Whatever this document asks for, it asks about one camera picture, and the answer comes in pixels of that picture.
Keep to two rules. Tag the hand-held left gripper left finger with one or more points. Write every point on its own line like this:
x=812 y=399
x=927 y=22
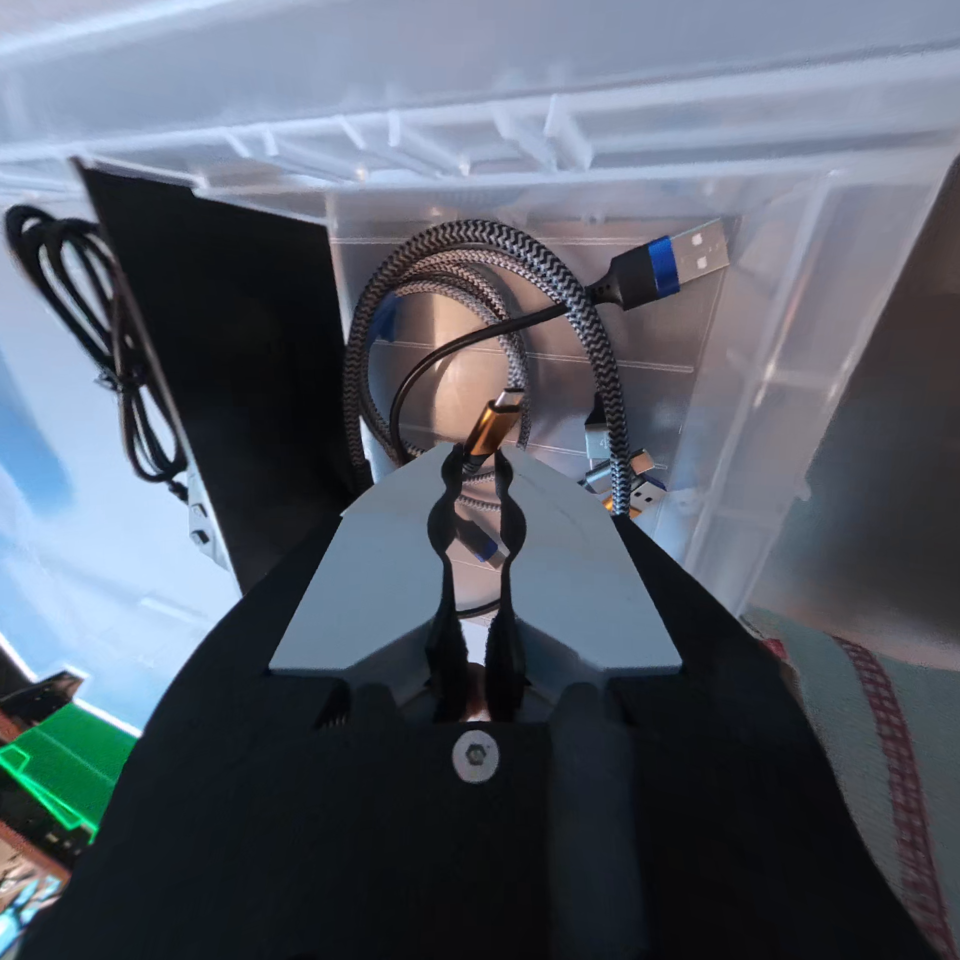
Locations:
x=352 y=585

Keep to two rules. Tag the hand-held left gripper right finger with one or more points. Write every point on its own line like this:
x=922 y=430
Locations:
x=592 y=592

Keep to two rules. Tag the black multi-port usb hub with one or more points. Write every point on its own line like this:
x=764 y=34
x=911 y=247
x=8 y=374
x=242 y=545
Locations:
x=107 y=379

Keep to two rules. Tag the clear plastic bin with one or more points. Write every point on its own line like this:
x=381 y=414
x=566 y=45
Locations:
x=465 y=97

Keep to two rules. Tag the black bin divider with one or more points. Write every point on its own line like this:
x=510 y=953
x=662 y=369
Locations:
x=225 y=337

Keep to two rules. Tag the green plastic bin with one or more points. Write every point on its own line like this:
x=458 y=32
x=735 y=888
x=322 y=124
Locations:
x=75 y=750

